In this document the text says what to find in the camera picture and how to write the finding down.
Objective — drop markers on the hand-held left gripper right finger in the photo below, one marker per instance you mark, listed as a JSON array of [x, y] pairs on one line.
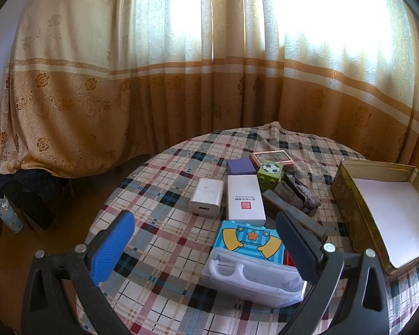
[[298, 247]]

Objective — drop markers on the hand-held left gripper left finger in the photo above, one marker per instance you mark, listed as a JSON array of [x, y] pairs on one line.
[[111, 247]]

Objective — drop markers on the red building block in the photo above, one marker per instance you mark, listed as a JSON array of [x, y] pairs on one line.
[[289, 259]]

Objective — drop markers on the brown rectangular bar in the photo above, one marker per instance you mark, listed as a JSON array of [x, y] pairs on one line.
[[276, 200]]

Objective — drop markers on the clear plastic floss box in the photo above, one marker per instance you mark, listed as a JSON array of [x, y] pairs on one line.
[[251, 282]]

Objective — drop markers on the gold rectangular tin box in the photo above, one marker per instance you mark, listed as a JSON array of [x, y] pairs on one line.
[[345, 195]]

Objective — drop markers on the white box with red label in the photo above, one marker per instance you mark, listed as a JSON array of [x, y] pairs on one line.
[[242, 195]]

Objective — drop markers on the green soccer ball block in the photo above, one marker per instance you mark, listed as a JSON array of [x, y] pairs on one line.
[[269, 172]]

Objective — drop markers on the purple box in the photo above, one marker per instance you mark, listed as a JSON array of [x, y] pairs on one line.
[[242, 166]]

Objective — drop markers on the white charger adapter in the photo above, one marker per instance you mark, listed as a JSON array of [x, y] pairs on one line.
[[206, 195]]

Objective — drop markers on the dark floral fabric pouch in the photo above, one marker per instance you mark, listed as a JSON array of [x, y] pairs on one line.
[[296, 192]]

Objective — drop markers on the plaid tablecloth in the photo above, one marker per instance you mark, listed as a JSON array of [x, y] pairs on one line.
[[160, 188]]

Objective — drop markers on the dark cloth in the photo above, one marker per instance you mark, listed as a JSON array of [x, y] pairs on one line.
[[28, 192]]

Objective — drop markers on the small bottle on floor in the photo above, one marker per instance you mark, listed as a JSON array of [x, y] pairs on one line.
[[8, 218]]

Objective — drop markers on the cream and orange patterned curtain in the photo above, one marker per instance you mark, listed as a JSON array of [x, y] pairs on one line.
[[90, 94]]

